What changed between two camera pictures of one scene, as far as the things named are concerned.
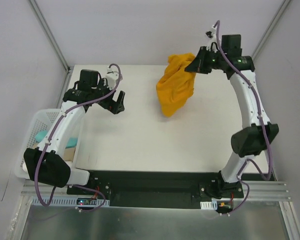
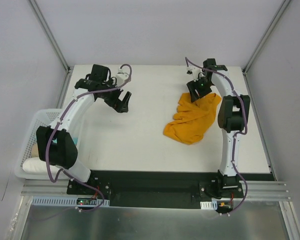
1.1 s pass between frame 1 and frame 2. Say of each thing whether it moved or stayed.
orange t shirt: moved
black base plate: stayed
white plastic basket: stayed
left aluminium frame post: stayed
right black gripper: moved
